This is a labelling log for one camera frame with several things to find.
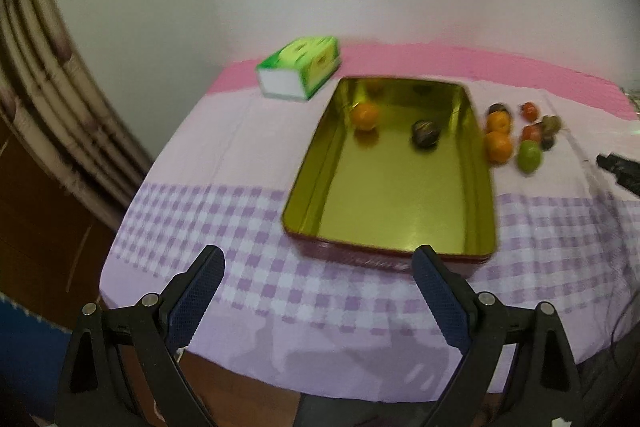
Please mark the brown ridged door frame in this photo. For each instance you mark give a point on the brown ridged door frame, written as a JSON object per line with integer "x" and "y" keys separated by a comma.
{"x": 50, "y": 99}

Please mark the small orange in tray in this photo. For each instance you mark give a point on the small orange in tray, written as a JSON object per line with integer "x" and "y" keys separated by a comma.
{"x": 365, "y": 116}

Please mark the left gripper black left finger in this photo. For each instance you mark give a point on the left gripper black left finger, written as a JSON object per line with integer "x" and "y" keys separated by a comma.
{"x": 94, "y": 389}

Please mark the red tomato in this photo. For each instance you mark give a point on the red tomato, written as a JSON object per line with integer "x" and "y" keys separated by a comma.
{"x": 532, "y": 132}
{"x": 529, "y": 111}

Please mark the orange mandarin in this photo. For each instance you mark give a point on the orange mandarin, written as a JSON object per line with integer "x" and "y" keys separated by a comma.
{"x": 499, "y": 121}
{"x": 498, "y": 147}

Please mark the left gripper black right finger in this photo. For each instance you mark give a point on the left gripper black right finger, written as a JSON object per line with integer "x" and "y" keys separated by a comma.
{"x": 542, "y": 388}

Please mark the gold metal tin tray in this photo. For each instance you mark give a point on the gold metal tin tray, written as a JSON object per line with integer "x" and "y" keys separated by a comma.
{"x": 372, "y": 198}

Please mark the blue object at floor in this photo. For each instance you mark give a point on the blue object at floor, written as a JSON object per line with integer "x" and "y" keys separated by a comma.
{"x": 32, "y": 357}

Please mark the green lime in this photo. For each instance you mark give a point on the green lime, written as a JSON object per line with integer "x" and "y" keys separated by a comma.
{"x": 529, "y": 156}

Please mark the dark passion fruit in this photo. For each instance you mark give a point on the dark passion fruit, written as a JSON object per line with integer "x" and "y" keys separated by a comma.
{"x": 547, "y": 141}
{"x": 425, "y": 134}
{"x": 498, "y": 107}

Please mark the green tissue box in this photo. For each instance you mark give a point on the green tissue box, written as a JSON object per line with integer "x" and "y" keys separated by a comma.
{"x": 298, "y": 70}

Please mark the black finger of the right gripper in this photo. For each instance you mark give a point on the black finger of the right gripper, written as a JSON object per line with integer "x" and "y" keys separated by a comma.
{"x": 626, "y": 171}

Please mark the brown kiwi fruit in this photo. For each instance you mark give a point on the brown kiwi fruit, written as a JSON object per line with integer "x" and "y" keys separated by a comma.
{"x": 551, "y": 124}

